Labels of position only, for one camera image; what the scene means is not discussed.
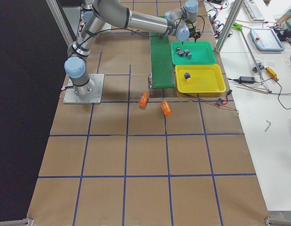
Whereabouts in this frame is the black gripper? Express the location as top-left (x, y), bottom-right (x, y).
top-left (181, 26), bottom-right (201, 45)

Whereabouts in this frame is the yellow push button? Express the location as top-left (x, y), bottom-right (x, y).
top-left (184, 72), bottom-right (192, 83)

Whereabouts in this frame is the orange cylinder labelled 4680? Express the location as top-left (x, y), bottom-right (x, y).
top-left (160, 101), bottom-right (172, 116)

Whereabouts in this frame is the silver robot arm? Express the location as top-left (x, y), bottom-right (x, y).
top-left (165, 0), bottom-right (198, 31)
top-left (64, 0), bottom-right (198, 97)

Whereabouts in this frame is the person forearm green sleeve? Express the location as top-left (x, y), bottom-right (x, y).
top-left (276, 9), bottom-right (291, 30)

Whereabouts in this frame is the green plastic tray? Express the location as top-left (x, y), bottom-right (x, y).
top-left (170, 41), bottom-right (216, 65)

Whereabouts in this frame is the yellow plastic tray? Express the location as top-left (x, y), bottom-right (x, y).
top-left (175, 64), bottom-right (227, 97)

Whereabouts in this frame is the green conveyor belt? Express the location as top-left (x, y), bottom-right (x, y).
top-left (148, 32), bottom-right (175, 89)

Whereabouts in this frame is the black power adapter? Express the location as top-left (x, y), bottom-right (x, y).
top-left (238, 76), bottom-right (256, 84)

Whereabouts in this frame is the wooden stick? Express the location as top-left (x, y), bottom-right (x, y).
top-left (235, 86), bottom-right (271, 95)

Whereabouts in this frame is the small blue circuit board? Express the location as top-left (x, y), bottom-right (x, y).
top-left (216, 98), bottom-right (224, 105)

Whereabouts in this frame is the white keyboard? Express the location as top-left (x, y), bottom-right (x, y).
top-left (243, 0), bottom-right (265, 23)

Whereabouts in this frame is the blue teach pendant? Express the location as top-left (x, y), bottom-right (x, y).
top-left (250, 28), bottom-right (285, 52)

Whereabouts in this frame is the gold power resistor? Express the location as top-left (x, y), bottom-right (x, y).
top-left (265, 67), bottom-right (279, 81)

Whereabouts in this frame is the green-handled reacher grabber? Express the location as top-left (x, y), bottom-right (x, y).
top-left (232, 22), bottom-right (272, 94)

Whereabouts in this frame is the aluminium frame post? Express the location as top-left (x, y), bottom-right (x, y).
top-left (215, 0), bottom-right (243, 53)

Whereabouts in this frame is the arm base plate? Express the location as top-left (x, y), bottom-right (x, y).
top-left (63, 74), bottom-right (104, 104)

